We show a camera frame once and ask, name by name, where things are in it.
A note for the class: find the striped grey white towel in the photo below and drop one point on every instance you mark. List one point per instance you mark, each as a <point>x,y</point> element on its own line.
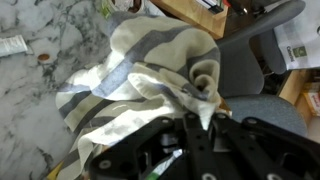
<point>158,66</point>

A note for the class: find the dark office chair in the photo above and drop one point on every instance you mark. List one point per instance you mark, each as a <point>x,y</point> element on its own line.
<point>242,79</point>

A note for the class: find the wooden desk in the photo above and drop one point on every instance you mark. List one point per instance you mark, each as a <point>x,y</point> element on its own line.
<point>195,14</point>

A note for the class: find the white squeeze tube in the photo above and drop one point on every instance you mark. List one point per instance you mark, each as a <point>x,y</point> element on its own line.
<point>12,45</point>

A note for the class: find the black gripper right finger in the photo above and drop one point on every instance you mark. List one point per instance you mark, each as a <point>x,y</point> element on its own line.
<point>263,151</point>

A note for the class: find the metal bowl with foil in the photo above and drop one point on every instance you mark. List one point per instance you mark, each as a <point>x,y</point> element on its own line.
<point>133,6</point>

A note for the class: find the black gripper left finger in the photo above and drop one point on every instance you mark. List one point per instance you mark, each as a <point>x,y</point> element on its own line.
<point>138,154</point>

